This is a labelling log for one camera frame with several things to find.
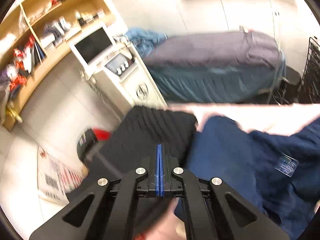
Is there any navy blue padded jacket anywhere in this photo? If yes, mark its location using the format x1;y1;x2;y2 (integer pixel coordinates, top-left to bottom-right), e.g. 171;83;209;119
175;116;319;239

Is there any white medical cart machine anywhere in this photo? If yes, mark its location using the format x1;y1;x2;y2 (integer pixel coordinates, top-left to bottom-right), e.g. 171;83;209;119
69;23;167;118

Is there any black quilted jacket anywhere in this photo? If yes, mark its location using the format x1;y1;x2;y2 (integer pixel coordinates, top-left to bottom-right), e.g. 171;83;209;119
67;106;197;202

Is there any printed floor poster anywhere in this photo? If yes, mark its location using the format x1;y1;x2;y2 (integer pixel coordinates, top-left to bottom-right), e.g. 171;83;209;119
37;145;84;205

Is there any wooden wall shelf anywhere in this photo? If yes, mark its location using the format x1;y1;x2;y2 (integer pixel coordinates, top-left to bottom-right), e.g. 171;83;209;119
1;0;116;131

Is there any pink polka dot bedsheet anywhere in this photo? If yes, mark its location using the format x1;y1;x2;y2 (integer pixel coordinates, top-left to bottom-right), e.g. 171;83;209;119
168;103;319;136

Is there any black wire rack shelf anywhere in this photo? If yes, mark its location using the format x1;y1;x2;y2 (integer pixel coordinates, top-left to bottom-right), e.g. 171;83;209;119
298;37;320;104

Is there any light blue crumpled cloth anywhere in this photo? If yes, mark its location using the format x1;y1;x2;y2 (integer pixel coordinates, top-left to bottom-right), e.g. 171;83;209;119
125;28;168;58

